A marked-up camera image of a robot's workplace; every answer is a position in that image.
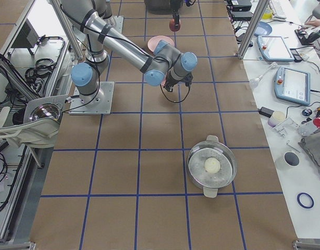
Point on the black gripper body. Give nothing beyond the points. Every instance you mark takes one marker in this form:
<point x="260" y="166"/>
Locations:
<point x="175" y="10"/>
<point x="170" y="82"/>

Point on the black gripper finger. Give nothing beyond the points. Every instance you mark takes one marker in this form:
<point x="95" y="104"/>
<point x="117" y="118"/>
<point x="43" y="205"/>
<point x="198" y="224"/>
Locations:
<point x="176" y="20"/>
<point x="169" y="87"/>

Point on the red apple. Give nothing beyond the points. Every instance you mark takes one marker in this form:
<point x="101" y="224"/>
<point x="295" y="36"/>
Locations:
<point x="174" y="25"/>

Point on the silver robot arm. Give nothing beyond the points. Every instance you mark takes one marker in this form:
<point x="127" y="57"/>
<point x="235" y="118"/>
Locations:
<point x="166" y="67"/>

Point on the pink plate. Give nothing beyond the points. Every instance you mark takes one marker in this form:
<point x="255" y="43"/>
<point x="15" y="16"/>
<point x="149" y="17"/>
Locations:
<point x="153" y="42"/>

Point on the blue plate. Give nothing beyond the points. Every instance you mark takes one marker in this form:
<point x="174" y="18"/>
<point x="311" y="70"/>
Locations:
<point x="263" y="28"/>

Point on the steel bowl on chair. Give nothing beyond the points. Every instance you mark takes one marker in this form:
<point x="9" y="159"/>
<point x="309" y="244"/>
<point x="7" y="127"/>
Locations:
<point x="47" y="110"/>

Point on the black computer box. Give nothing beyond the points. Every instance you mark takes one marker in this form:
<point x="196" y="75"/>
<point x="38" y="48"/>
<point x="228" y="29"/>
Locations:
<point x="239" y="10"/>

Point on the white steamed bun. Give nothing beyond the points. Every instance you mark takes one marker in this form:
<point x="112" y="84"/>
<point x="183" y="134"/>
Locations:
<point x="212" y="165"/>

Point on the blue teach pendant upper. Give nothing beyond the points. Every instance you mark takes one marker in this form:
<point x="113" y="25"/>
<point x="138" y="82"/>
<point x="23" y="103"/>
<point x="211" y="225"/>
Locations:
<point x="273" y="48"/>

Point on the blue teach pendant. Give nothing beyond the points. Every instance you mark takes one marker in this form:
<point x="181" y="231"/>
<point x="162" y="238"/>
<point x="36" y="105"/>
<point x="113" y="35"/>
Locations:
<point x="273" y="48"/>
<point x="293" y="85"/>

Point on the steel steamer pot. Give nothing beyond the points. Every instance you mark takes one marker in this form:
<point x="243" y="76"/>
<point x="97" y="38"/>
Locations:
<point x="210" y="183"/>

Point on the blue teach pendant lower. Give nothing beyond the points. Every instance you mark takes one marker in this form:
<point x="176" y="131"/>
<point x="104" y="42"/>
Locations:
<point x="293" y="85"/>

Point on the white cup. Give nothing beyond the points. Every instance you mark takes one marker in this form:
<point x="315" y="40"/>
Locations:
<point x="287" y="160"/>

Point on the grey cloth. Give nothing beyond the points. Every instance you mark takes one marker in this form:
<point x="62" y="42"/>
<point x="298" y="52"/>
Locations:
<point x="311" y="145"/>

